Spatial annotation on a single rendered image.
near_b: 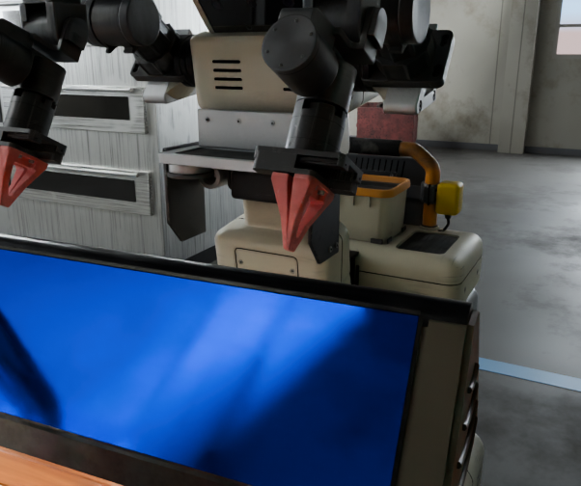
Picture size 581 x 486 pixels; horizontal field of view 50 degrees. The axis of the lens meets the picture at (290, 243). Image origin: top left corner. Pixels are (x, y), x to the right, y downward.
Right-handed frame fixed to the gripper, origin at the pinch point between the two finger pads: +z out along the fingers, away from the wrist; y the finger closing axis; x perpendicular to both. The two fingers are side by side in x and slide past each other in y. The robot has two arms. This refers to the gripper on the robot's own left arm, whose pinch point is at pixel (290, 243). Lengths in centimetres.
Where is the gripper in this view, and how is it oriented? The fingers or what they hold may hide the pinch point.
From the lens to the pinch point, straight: 64.0
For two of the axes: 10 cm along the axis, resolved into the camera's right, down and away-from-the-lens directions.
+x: 4.1, 2.1, 8.9
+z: -2.2, 9.7, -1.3
